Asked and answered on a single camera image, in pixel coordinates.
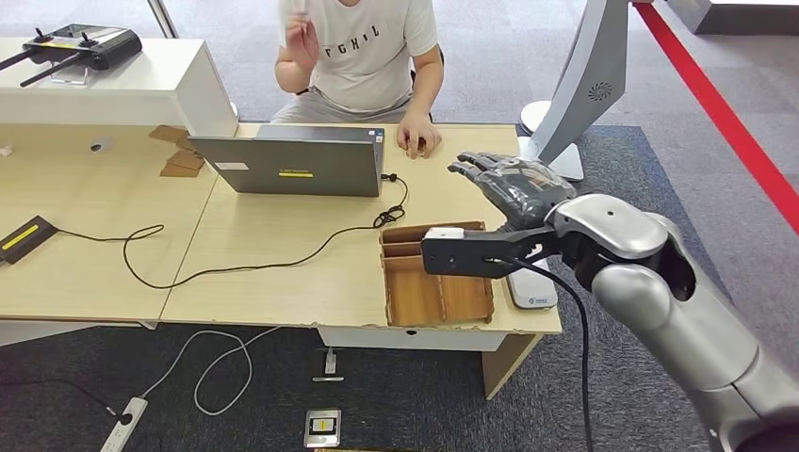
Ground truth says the person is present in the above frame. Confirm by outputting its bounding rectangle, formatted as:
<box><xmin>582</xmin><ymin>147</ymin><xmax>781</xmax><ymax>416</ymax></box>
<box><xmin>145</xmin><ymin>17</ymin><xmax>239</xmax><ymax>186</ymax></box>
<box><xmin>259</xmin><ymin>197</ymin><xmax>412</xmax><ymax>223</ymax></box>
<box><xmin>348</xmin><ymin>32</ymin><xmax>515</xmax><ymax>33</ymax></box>
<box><xmin>269</xmin><ymin>0</ymin><xmax>446</xmax><ymax>160</ymax></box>

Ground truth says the clear controller stand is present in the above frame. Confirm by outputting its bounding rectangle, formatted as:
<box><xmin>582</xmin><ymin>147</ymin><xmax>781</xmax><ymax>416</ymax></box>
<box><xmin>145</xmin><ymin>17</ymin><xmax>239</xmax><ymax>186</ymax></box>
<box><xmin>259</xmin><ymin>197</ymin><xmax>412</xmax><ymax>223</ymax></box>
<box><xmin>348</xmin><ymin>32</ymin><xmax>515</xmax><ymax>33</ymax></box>
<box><xmin>51</xmin><ymin>64</ymin><xmax>93</xmax><ymax>86</ymax></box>

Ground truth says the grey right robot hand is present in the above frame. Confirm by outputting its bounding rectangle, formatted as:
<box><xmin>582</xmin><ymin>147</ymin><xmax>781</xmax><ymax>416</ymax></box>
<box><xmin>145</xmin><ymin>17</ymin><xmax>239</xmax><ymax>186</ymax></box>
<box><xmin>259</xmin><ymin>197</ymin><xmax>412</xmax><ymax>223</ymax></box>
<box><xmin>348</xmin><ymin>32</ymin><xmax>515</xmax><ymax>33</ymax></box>
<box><xmin>447</xmin><ymin>151</ymin><xmax>577</xmax><ymax>234</ymax></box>

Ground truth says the black floor cable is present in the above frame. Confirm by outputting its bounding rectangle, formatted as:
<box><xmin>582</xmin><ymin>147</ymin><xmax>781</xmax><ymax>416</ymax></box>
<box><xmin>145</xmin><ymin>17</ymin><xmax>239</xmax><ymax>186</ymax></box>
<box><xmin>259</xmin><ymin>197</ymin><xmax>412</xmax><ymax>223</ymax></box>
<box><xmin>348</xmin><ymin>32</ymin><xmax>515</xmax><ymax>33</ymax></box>
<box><xmin>0</xmin><ymin>377</ymin><xmax>122</xmax><ymax>417</ymax></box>

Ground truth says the grey laptop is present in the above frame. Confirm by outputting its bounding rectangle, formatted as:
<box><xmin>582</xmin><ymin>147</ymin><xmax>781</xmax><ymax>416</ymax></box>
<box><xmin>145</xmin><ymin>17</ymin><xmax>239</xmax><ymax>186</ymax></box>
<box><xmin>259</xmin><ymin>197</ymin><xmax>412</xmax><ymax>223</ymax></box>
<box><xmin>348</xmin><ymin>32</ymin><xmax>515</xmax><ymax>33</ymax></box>
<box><xmin>188</xmin><ymin>124</ymin><xmax>385</xmax><ymax>199</ymax></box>

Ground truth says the grey card reader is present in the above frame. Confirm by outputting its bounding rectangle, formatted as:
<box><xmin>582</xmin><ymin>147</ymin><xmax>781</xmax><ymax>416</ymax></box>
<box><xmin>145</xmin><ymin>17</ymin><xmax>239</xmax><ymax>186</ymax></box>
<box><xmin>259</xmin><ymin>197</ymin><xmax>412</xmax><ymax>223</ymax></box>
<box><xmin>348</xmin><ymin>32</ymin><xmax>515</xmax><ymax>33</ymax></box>
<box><xmin>505</xmin><ymin>258</ymin><xmax>560</xmax><ymax>312</ymax></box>

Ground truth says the person's left hand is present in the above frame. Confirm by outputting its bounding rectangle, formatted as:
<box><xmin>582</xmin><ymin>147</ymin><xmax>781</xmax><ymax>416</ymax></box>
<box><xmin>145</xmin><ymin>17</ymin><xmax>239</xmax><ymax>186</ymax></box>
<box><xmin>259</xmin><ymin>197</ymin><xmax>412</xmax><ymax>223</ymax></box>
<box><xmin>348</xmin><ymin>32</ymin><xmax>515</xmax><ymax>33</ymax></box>
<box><xmin>396</xmin><ymin>112</ymin><xmax>443</xmax><ymax>160</ymax></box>

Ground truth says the person's right hand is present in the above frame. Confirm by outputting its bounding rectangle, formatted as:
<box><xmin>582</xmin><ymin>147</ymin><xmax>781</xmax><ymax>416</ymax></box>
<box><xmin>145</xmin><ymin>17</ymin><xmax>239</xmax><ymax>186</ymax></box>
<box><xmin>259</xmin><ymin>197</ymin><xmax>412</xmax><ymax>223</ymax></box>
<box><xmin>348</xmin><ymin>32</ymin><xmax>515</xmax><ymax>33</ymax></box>
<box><xmin>284</xmin><ymin>10</ymin><xmax>320</xmax><ymax>73</ymax></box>

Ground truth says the white round base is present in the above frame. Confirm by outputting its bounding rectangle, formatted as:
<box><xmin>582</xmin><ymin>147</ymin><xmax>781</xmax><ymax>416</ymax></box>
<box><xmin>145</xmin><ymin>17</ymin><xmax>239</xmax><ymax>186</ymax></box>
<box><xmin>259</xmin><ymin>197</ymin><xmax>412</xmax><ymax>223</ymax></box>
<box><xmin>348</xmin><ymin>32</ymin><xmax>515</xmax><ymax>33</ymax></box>
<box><xmin>519</xmin><ymin>99</ymin><xmax>554</xmax><ymax>136</ymax></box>

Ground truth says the white power strip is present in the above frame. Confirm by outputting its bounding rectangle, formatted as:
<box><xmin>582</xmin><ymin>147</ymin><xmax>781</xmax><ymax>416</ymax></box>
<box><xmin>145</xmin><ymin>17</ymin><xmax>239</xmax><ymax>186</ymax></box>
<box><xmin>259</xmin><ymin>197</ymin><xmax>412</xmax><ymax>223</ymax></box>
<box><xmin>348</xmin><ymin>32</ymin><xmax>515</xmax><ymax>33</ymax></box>
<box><xmin>99</xmin><ymin>395</ymin><xmax>150</xmax><ymax>452</ymax></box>

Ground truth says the light wood desk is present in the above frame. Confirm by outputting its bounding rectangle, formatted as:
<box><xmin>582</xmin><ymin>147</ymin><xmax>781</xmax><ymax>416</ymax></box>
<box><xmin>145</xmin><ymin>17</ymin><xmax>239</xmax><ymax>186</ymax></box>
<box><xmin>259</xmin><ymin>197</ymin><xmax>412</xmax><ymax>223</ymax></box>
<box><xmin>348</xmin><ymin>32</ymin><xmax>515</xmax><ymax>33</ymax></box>
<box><xmin>0</xmin><ymin>121</ymin><xmax>220</xmax><ymax>347</ymax></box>
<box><xmin>159</xmin><ymin>121</ymin><xmax>563</xmax><ymax>402</ymax></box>

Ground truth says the metal pole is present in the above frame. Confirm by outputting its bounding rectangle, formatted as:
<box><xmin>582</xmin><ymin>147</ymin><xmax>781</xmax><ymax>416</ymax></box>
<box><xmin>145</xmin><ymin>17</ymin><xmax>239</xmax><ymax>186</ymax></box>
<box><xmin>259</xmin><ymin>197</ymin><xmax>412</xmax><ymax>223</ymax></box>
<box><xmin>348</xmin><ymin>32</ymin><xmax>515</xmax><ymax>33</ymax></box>
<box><xmin>146</xmin><ymin>0</ymin><xmax>182</xmax><ymax>40</ymax></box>

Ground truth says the white floor cable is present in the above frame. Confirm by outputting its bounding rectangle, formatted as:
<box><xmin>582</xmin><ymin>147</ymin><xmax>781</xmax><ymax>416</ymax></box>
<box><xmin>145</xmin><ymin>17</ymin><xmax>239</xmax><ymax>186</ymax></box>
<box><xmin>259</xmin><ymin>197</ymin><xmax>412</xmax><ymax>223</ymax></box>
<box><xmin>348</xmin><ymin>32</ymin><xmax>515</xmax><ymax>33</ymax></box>
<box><xmin>138</xmin><ymin>327</ymin><xmax>281</xmax><ymax>417</ymax></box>

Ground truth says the silver kiosk stand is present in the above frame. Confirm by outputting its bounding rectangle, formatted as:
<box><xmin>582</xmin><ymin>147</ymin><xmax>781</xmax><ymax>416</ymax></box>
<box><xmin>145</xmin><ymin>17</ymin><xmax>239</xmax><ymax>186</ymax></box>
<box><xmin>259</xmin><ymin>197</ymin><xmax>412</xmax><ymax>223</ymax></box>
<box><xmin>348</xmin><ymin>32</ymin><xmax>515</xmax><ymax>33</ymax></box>
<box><xmin>517</xmin><ymin>0</ymin><xmax>631</xmax><ymax>183</ymax></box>

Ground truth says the floor socket with white plug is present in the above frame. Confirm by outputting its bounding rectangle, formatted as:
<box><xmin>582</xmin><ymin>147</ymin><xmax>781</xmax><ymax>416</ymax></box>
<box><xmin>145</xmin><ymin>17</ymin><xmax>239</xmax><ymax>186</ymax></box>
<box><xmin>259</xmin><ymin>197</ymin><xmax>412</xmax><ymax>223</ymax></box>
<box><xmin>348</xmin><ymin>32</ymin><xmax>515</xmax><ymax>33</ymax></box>
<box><xmin>310</xmin><ymin>347</ymin><xmax>345</xmax><ymax>383</ymax></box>

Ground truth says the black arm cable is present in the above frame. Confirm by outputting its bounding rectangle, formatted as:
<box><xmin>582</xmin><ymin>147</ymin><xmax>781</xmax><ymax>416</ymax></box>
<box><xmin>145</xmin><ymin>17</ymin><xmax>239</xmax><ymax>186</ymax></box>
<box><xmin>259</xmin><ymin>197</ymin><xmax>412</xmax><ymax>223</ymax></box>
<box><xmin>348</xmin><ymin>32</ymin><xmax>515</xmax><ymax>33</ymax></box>
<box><xmin>498</xmin><ymin>255</ymin><xmax>595</xmax><ymax>452</ymax></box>

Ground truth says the black laptop power cable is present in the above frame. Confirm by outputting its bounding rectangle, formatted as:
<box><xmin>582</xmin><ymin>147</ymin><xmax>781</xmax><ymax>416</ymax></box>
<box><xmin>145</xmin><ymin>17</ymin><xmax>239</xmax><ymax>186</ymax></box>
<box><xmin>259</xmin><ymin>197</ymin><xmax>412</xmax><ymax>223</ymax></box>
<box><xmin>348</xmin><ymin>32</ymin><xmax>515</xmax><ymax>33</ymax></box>
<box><xmin>57</xmin><ymin>173</ymin><xmax>410</xmax><ymax>291</ymax></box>

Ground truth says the silver floor socket box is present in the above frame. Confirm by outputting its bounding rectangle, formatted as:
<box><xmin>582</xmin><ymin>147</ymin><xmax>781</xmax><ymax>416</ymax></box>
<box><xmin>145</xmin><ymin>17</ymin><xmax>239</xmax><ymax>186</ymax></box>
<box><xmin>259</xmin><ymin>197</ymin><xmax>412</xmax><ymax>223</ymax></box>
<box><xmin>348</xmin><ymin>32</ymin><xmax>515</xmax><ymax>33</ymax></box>
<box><xmin>302</xmin><ymin>408</ymin><xmax>343</xmax><ymax>450</ymax></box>

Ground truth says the black power brick yellow label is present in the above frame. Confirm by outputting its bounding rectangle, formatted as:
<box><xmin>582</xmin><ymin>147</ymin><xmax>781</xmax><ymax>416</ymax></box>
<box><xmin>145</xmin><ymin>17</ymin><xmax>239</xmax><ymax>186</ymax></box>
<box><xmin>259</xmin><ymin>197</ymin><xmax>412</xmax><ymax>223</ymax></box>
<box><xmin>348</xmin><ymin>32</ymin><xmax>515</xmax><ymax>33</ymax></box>
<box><xmin>0</xmin><ymin>215</ymin><xmax>60</xmax><ymax>266</ymax></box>

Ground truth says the black remote controller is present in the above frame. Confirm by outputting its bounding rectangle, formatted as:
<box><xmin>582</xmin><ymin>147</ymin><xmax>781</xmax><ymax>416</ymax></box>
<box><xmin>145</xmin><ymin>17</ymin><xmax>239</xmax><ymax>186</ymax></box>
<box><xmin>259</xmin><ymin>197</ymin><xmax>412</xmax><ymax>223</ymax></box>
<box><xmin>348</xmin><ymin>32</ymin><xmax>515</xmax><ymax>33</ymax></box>
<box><xmin>0</xmin><ymin>24</ymin><xmax>144</xmax><ymax>89</ymax></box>

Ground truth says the dark grey floor rug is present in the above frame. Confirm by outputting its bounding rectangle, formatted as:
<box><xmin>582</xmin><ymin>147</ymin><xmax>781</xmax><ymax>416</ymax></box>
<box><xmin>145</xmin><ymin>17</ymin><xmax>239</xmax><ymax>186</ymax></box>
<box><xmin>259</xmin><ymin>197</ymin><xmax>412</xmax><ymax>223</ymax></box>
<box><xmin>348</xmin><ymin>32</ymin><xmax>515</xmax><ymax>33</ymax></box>
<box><xmin>0</xmin><ymin>121</ymin><xmax>788</xmax><ymax>452</ymax></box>

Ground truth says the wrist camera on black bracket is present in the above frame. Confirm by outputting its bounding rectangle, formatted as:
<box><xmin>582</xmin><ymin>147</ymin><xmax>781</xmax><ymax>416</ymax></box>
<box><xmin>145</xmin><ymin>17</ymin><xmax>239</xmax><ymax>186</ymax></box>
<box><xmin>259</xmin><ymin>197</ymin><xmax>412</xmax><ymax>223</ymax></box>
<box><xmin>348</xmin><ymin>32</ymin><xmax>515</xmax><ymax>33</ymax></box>
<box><xmin>419</xmin><ymin>225</ymin><xmax>563</xmax><ymax>280</ymax></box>

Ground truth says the black office chair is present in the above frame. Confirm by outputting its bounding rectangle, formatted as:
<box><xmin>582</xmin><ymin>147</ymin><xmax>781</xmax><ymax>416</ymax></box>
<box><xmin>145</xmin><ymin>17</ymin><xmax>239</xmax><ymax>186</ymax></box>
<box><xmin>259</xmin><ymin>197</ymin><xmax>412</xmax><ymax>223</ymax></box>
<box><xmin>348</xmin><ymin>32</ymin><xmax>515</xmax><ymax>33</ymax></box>
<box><xmin>408</xmin><ymin>44</ymin><xmax>447</xmax><ymax>123</ymax></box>

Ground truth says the wooden compartment tray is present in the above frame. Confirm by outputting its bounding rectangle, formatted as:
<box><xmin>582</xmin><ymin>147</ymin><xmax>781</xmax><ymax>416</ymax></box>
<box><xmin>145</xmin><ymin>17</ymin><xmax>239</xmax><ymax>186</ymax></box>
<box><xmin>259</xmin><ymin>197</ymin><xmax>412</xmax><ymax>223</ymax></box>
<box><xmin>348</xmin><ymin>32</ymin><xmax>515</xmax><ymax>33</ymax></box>
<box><xmin>379</xmin><ymin>219</ymin><xmax>496</xmax><ymax>329</ymax></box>

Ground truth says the white counter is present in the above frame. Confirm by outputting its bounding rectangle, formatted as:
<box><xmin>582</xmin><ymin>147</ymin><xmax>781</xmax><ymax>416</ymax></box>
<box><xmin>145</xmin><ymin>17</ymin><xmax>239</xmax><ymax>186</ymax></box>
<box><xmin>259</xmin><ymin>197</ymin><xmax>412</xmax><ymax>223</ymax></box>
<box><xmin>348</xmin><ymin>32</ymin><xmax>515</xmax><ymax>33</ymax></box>
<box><xmin>0</xmin><ymin>37</ymin><xmax>240</xmax><ymax>139</ymax></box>

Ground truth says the white grey platform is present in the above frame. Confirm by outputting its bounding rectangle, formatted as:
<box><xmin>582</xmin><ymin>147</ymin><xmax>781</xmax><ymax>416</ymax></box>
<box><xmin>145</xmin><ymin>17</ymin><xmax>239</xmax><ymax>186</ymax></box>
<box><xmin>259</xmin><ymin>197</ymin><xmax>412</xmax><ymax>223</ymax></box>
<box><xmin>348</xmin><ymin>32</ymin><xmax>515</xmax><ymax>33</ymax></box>
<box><xmin>664</xmin><ymin>0</ymin><xmax>799</xmax><ymax>37</ymax></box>

